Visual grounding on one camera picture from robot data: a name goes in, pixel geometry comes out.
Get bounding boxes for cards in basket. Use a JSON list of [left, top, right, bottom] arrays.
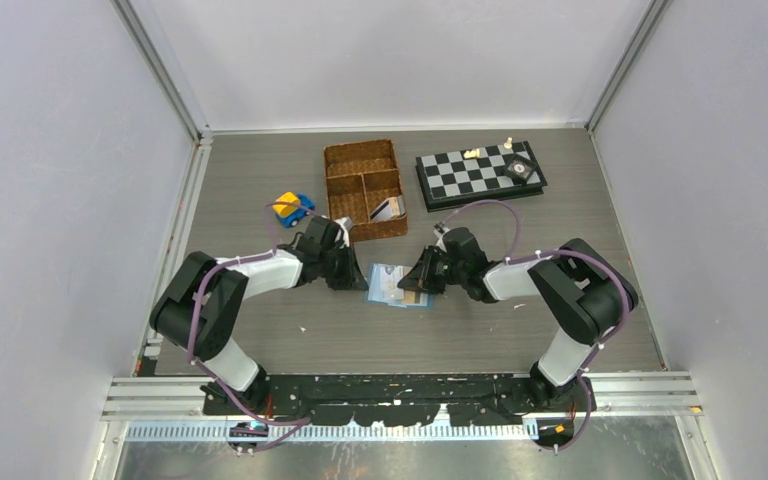
[[370, 195, 406, 222]]

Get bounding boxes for white portrait credit card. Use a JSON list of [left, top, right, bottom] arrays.
[[367, 263, 404, 305]]

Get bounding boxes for orange credit card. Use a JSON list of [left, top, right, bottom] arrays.
[[401, 291, 428, 308]]

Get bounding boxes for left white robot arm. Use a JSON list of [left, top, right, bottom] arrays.
[[149, 216, 368, 414]]

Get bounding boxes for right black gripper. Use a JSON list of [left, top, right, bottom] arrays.
[[398, 245, 467, 295]]

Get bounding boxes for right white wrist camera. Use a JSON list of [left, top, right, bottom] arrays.
[[433, 223, 450, 239]]

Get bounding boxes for blue card holder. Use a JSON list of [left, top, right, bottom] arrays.
[[365, 263, 432, 309]]

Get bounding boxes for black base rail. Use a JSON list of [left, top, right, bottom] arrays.
[[201, 373, 596, 427]]

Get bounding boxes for black white chessboard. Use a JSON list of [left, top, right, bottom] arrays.
[[415, 141, 548, 212]]

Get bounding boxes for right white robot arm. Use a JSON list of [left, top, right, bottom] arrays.
[[398, 227, 639, 411]]

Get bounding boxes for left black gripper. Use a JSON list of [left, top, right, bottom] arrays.
[[319, 242, 368, 292]]

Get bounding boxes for black square box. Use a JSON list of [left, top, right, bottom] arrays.
[[505, 157, 537, 184]]

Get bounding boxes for brown wicker basket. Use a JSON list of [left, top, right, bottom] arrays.
[[323, 139, 408, 242]]

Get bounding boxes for blue yellow toy car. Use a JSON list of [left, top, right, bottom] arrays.
[[272, 191, 315, 228]]

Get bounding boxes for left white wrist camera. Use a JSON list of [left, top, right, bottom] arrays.
[[333, 217, 354, 246]]

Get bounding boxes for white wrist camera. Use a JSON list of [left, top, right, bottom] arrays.
[[433, 223, 450, 239], [333, 217, 354, 246]]

